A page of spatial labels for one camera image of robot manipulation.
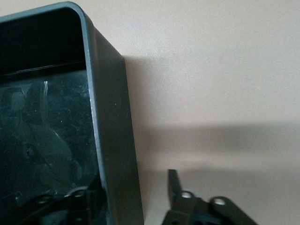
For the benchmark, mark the black plastic tray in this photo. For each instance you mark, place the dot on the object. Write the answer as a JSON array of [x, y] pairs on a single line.
[[112, 117]]

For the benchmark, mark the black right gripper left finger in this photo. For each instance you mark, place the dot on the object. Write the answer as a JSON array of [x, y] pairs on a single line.
[[77, 206]]

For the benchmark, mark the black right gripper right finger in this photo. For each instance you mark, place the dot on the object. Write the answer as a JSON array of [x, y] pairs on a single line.
[[187, 211]]

